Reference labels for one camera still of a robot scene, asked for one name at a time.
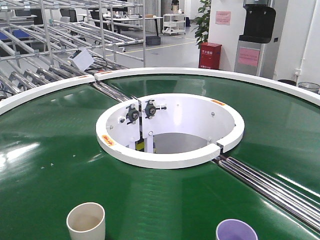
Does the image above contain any purple cup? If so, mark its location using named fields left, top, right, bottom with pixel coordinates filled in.
left=215, top=219, right=259, bottom=240

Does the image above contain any steel conveyor rollers right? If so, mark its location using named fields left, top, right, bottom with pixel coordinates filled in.
left=211, top=155, right=320, bottom=233

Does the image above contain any white control box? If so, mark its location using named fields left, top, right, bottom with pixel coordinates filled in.
left=68, top=47, right=95, bottom=71

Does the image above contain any black crate on floor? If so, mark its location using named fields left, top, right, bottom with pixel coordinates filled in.
left=145, top=35, right=161, bottom=46

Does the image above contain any green potted plant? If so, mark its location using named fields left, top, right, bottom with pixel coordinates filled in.
left=193, top=0, right=212, bottom=49

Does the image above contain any beige cup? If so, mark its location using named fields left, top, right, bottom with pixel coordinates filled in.
left=66, top=202, right=106, bottom=240

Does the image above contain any green circular conveyor belt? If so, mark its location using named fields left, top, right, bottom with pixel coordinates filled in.
left=0, top=74, right=320, bottom=240

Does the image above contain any white wheeled cart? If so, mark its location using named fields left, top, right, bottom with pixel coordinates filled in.
left=162, top=13, right=186, bottom=35

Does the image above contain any red fire extinguisher cabinet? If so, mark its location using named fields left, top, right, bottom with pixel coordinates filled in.
left=198, top=42, right=222, bottom=70

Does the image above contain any metal roller rack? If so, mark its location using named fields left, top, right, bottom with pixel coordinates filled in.
left=0, top=0, right=146, bottom=100

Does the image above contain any black water dispenser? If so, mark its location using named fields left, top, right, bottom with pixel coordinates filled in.
left=234, top=0, right=276, bottom=76

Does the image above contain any white outer conveyor rim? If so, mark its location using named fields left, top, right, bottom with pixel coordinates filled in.
left=0, top=67, right=320, bottom=115

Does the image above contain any white inner conveyor ring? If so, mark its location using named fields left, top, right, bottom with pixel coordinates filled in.
left=95, top=93, right=245, bottom=170

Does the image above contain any wire mesh waste basket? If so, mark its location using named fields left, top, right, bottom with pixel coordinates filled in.
left=297, top=81, right=320, bottom=94

